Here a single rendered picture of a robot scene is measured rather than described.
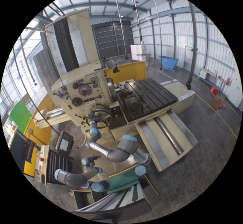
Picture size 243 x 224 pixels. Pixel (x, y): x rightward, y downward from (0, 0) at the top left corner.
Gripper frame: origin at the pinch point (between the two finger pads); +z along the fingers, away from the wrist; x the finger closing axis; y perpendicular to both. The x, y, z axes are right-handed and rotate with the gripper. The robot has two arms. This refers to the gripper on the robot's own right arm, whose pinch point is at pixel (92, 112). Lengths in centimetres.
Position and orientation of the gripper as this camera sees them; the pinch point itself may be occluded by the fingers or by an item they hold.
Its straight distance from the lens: 102.1
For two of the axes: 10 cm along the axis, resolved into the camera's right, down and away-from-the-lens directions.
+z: -2.9, -5.8, 7.6
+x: 3.2, 6.9, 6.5
